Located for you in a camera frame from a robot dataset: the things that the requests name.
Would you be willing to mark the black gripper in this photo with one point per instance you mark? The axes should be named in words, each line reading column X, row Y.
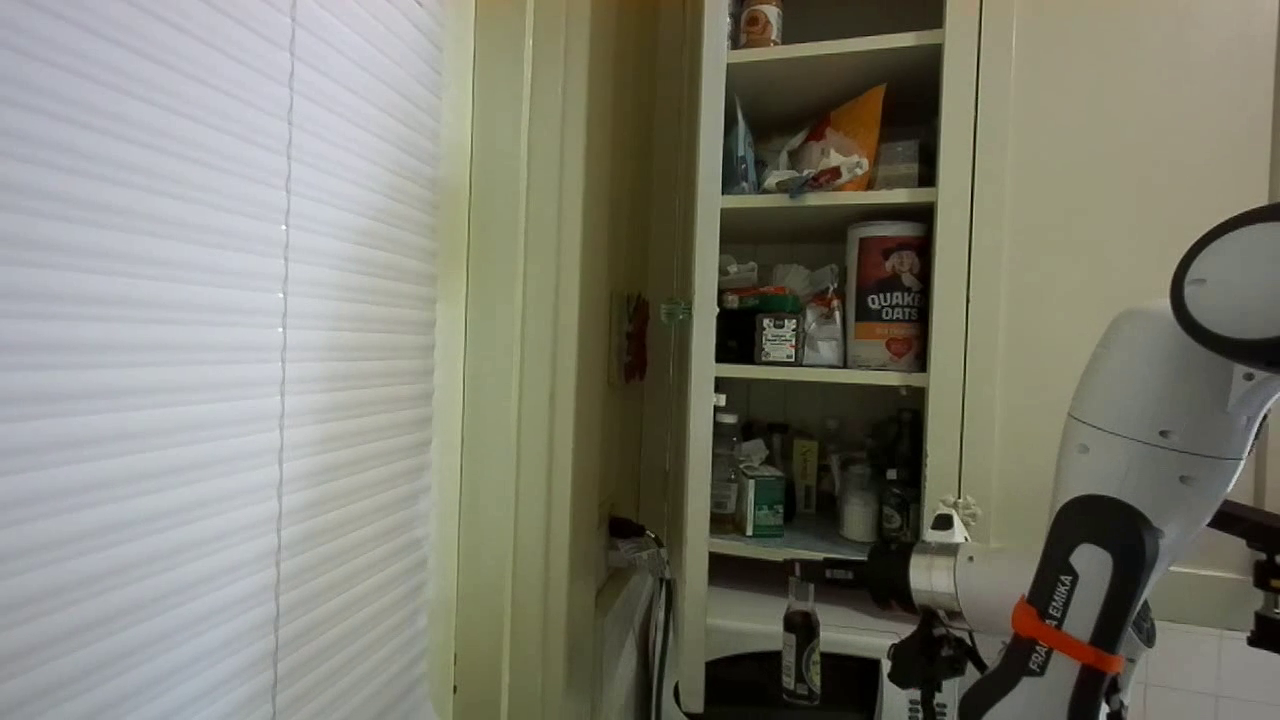
column 892, row 579

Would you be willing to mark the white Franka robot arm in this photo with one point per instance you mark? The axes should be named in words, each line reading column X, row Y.
column 1144, row 443

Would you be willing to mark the dark labelled bottle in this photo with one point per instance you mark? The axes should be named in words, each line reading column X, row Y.
column 901, row 464

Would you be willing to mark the clear plastic bottle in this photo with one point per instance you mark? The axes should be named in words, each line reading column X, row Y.
column 725, row 461

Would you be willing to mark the cream open kitchen cabinet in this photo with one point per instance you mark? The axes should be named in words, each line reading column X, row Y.
column 694, row 402

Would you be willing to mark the white countertop appliance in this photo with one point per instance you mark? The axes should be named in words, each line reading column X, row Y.
column 625, row 640

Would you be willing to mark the cream open cabinet door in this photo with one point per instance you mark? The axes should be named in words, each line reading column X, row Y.
column 623, row 200

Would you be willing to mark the cream closed cabinet door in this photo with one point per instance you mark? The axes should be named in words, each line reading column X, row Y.
column 1107, row 133

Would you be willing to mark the beige cardboard box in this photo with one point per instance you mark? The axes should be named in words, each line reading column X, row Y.
column 807, row 474

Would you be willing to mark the green cardboard box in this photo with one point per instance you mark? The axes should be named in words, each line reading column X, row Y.
column 766, row 506

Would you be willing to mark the white microwave oven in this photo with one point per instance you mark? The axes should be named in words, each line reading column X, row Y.
column 744, row 622

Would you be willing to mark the white food packet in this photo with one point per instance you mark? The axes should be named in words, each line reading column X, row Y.
column 820, row 334

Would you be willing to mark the dark object on appliance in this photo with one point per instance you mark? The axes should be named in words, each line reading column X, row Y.
column 634, row 542

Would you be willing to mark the green lid spice jar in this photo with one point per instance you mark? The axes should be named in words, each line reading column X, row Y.
column 778, row 337

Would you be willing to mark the Quaker oats canister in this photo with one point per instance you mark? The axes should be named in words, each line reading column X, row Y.
column 886, row 303

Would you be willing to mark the clear plastic bag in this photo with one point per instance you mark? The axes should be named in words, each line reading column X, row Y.
column 807, row 279

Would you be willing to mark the red door ornament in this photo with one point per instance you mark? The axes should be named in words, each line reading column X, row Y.
column 638, row 337

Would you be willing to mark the white plastic container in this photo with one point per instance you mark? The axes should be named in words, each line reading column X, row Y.
column 901, row 161

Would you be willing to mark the white red crumpled bag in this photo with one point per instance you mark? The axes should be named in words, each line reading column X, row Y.
column 819, row 161

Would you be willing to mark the blue snack bag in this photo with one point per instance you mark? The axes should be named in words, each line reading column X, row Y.
column 741, row 159

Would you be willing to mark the orange chip bag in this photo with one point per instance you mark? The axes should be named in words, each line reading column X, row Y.
column 864, row 122

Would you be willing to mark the small orange labelled jar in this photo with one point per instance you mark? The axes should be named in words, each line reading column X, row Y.
column 761, row 21

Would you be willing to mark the white window blind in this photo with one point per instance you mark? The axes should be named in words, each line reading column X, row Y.
column 200, row 362

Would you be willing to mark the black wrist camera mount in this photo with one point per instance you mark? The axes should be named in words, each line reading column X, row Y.
column 935, row 661

